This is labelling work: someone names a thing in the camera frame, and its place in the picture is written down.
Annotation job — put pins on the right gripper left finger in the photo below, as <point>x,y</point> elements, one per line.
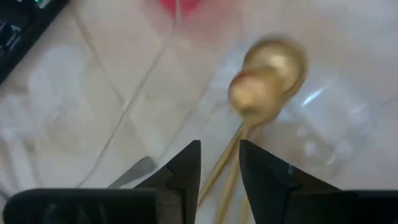
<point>124,207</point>

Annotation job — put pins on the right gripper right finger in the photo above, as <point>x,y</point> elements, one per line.
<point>295,202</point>

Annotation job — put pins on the dark silver metal spoon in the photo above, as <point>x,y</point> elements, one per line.
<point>136,169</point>

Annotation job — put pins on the clear plastic bin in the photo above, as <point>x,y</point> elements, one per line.
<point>326,124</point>

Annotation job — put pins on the gold spoon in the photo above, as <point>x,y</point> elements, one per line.
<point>286,59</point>
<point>255,96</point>

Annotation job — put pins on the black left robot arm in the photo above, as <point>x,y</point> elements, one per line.
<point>18,18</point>

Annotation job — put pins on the red plastic bin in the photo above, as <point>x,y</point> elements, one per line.
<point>180,4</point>

